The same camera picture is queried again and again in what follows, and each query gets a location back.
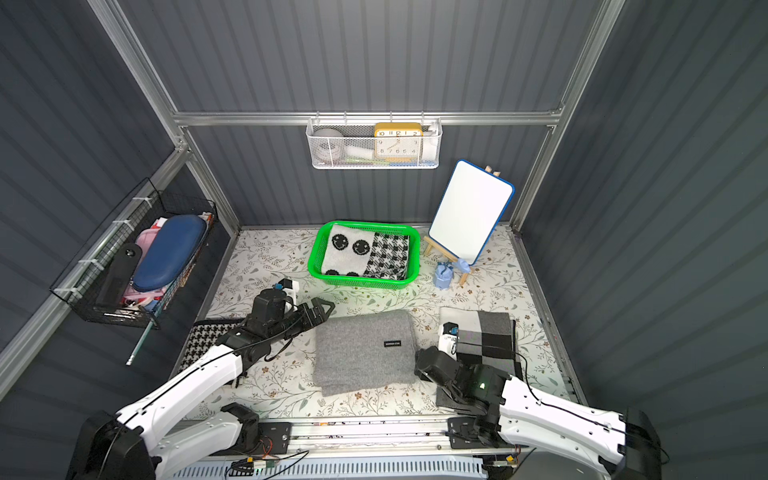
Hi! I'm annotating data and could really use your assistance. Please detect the grey black checkered scarf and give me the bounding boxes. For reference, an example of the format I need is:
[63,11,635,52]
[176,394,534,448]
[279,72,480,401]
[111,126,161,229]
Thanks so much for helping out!
[439,307,517,377]

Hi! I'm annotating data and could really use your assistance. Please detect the plain grey scarf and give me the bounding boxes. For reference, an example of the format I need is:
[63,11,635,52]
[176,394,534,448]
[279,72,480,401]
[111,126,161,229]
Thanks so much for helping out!
[313,310,417,397]

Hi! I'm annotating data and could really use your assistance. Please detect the smiley houndstooth knit scarf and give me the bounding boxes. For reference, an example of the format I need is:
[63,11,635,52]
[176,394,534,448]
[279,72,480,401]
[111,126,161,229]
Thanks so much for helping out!
[320,225,410,281]

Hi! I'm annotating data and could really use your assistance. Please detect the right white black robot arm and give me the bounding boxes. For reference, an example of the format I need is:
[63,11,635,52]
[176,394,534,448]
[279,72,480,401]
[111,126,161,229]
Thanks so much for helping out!
[415,346,663,479]

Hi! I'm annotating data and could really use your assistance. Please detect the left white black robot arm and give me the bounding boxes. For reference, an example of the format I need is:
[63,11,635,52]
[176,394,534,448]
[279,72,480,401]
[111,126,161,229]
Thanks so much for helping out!
[66,279,335,479]

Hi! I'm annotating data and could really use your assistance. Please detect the black white houndstooth scarf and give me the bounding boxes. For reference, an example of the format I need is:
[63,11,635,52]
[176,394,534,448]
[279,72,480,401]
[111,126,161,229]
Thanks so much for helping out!
[176,318,243,373]

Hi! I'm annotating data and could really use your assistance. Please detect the green plastic basket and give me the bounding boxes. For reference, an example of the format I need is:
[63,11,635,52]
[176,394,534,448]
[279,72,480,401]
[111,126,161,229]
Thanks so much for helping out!
[308,221,420,290]

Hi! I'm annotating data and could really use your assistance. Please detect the pink items in basket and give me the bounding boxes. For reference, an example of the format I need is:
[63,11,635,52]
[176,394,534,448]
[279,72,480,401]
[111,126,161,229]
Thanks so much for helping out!
[122,217,168,310]

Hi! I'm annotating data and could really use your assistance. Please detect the small blue figurine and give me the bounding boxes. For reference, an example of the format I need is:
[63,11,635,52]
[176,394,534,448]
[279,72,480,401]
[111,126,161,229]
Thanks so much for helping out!
[433,259,471,290]

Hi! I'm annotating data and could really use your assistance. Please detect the wooden easel stand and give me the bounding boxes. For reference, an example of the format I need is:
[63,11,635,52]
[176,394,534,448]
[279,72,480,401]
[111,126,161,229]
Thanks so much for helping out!
[424,235,461,261]

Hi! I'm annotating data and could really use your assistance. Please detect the white tape roll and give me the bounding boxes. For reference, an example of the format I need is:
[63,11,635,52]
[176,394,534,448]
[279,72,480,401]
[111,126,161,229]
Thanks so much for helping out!
[309,128,345,163]

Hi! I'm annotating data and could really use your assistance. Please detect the yellow alarm clock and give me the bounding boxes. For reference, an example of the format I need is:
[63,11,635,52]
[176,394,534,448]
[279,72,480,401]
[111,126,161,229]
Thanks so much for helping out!
[374,122,424,162]

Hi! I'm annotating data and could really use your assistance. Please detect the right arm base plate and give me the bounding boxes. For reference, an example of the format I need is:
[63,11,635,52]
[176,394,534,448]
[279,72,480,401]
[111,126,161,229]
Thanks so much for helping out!
[446,416,510,450]

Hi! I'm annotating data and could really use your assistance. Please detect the aluminium front rail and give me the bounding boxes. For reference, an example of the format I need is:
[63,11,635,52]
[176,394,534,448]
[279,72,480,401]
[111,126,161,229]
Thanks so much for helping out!
[125,410,610,460]

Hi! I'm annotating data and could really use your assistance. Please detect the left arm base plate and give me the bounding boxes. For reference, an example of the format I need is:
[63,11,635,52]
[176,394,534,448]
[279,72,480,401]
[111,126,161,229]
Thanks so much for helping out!
[235,422,293,455]

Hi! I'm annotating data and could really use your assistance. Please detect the small circuit board with wires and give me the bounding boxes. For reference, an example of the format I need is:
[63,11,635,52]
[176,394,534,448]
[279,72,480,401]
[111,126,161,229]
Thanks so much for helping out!
[224,457,279,478]

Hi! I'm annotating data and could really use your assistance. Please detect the black wire side basket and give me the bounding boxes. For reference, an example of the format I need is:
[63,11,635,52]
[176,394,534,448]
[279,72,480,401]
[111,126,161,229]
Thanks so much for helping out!
[50,180,218,330]

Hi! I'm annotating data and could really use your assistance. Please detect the black remote handle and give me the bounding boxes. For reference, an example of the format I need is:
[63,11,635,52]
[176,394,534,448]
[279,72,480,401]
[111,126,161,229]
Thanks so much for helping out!
[95,243,142,309]

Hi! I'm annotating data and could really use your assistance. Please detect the white wire wall basket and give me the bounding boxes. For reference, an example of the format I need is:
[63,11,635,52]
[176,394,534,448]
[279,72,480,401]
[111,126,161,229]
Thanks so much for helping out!
[305,119,443,170]

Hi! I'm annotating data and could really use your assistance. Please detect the white board blue frame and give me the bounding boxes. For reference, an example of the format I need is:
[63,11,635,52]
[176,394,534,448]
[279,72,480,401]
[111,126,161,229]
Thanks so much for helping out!
[428,160,516,265]

